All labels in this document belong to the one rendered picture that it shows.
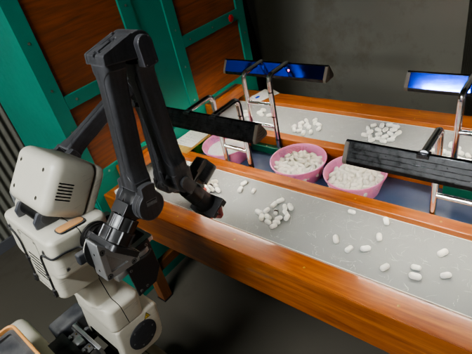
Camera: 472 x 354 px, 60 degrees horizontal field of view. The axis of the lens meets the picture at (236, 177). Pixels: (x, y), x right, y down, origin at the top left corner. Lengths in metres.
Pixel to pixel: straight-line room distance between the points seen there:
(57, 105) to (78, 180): 0.83
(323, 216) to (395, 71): 1.86
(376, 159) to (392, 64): 2.00
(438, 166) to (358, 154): 0.23
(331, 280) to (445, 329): 0.34
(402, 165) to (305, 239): 0.46
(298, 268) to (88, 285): 0.66
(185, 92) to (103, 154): 0.60
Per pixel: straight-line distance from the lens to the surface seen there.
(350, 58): 3.39
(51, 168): 1.07
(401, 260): 1.47
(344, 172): 1.85
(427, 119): 2.19
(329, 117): 2.30
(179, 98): 2.31
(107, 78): 0.93
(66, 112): 1.91
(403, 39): 3.18
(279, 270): 1.42
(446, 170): 1.28
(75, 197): 1.10
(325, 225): 1.59
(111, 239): 1.03
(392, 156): 1.31
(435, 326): 1.30
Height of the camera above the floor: 1.82
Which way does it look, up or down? 34 degrees down
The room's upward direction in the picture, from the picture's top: 14 degrees counter-clockwise
